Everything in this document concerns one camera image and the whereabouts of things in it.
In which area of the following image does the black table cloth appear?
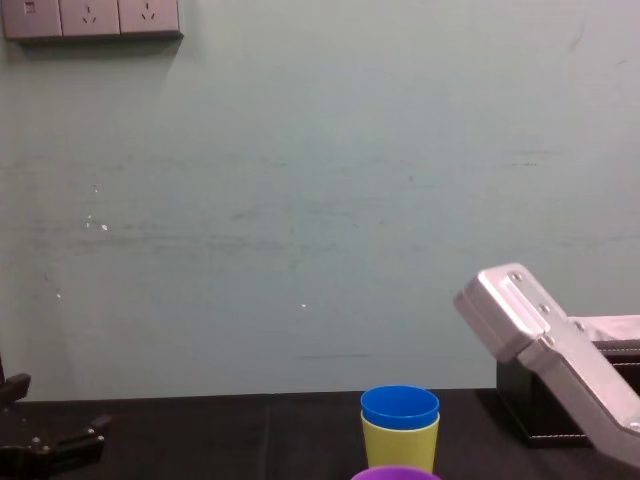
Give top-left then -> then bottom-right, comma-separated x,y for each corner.
0,386 -> 640,480

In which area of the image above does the yellow plastic cup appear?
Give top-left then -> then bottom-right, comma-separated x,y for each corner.
360,410 -> 442,476

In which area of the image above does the purple plastic cup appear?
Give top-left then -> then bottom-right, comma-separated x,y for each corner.
349,465 -> 443,480

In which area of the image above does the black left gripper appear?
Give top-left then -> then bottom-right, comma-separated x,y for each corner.
0,372 -> 114,480

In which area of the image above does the blue plastic cup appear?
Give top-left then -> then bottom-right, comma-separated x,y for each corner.
360,384 -> 441,431

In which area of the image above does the grey wall socket panel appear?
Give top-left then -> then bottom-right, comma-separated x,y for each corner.
0,0 -> 185,44

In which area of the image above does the black stitched leather box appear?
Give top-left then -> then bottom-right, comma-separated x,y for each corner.
495,314 -> 640,448

